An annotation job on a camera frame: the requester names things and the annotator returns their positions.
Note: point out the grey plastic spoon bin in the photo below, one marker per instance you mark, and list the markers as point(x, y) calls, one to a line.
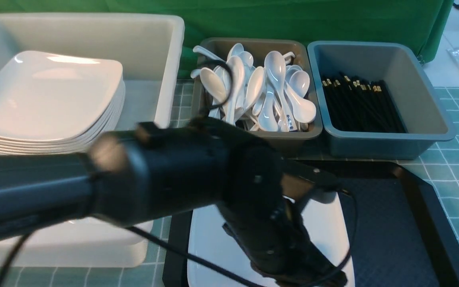
point(288, 143)

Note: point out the pile of black chopsticks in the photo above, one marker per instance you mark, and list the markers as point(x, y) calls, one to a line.
point(356, 104)

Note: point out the stack of white square plates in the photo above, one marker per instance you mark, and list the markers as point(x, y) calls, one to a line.
point(52, 104)

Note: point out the blue plastic chopstick bin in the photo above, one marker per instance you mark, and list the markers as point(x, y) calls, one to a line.
point(424, 116)

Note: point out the large white plastic bin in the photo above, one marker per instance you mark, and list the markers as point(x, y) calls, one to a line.
point(149, 47)

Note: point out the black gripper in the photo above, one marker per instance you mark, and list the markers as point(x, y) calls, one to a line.
point(262, 213)

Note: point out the large white square plate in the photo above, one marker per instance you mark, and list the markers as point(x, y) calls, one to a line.
point(325, 224)

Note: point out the white spoon tall centre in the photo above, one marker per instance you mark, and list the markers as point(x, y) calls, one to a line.
point(235, 73)

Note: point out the black serving tray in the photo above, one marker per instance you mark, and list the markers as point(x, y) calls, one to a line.
point(404, 238)

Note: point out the white spoon centre right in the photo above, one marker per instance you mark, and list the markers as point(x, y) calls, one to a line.
point(275, 67)

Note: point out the white spoon left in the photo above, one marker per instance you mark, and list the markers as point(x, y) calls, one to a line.
point(215, 87)

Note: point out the white spoon right lower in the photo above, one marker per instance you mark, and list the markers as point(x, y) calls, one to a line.
point(304, 111)

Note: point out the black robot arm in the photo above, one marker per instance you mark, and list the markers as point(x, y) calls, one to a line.
point(130, 177)

